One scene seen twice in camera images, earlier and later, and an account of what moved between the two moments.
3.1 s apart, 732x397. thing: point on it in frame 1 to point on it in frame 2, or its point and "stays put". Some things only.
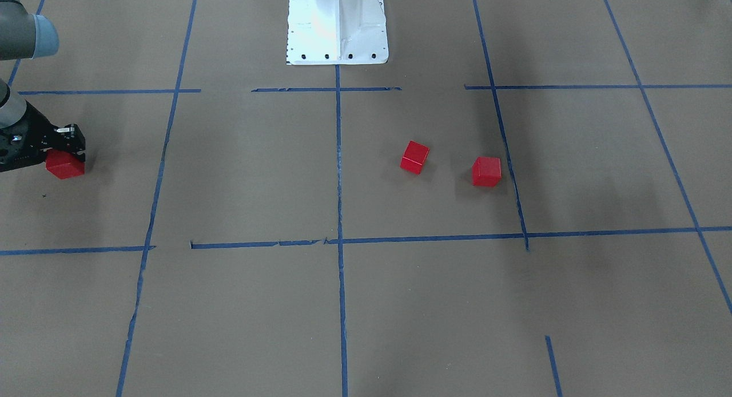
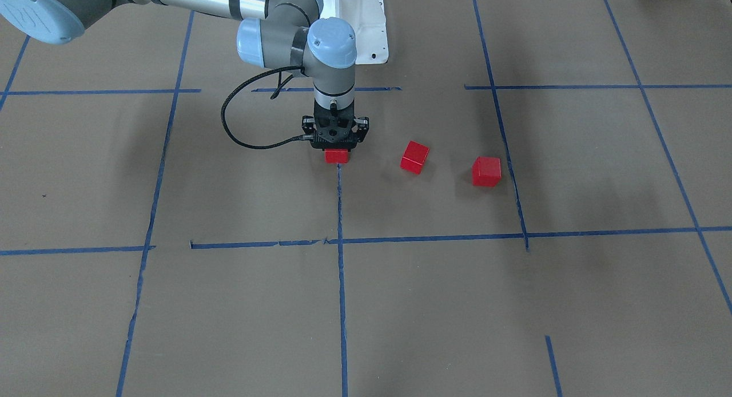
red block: [414, 157] stays put
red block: [486, 171] stays put
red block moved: [64, 164] to [336, 155]
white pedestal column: [336, 24] stays put
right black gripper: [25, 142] to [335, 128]
